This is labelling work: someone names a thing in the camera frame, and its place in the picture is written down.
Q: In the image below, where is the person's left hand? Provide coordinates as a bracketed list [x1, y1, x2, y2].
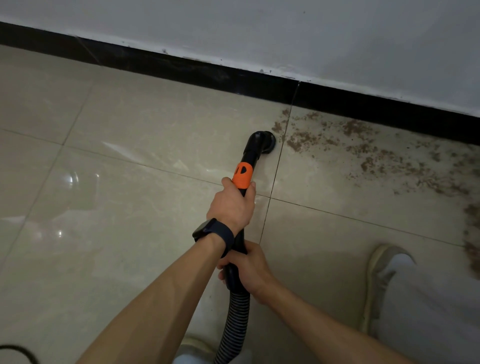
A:
[206, 177, 257, 238]

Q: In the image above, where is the person's right hand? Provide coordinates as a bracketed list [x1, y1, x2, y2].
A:
[217, 240, 277, 305]

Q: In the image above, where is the black vacuum wand orange collar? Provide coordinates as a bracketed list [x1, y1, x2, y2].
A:
[231, 139, 263, 246]

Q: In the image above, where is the black ribbed vacuum hose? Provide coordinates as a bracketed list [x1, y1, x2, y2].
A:
[214, 229, 251, 364]

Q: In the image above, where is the person's right forearm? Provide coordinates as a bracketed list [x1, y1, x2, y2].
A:
[259, 279, 415, 364]

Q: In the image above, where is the person's left forearm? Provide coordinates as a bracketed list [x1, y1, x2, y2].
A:
[77, 233, 226, 364]

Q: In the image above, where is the black smartwatch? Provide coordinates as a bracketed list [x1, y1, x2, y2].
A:
[192, 218, 236, 259]

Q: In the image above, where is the black round brush nozzle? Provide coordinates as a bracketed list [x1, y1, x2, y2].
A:
[245, 130, 277, 157]

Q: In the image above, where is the white shoe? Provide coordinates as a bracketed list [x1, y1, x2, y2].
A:
[175, 335, 217, 364]
[361, 244, 416, 335]

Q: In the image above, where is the black baseboard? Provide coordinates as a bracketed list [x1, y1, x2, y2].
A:
[0, 22, 480, 146]

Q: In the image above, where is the brown dirt patch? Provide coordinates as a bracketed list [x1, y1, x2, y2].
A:
[271, 108, 480, 280]

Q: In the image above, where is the grey trouser leg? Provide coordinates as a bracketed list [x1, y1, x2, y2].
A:
[371, 254, 480, 364]

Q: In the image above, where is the black cable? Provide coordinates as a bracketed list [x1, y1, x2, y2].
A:
[0, 344, 40, 364]

